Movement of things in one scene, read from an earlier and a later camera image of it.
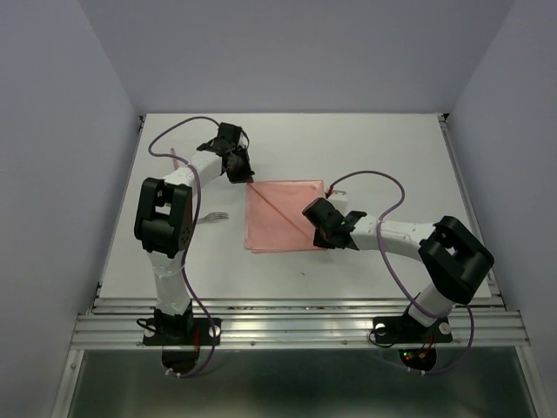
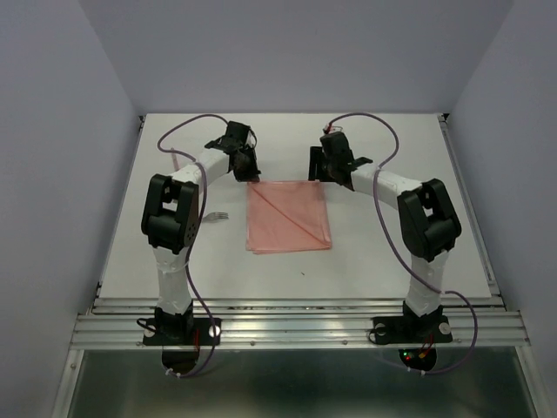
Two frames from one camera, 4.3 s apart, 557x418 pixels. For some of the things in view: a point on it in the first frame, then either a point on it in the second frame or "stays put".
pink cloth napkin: [275, 221] stays put
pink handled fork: [213, 216] stays put
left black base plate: [183, 332] stays put
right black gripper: [320, 240] → [315, 171]
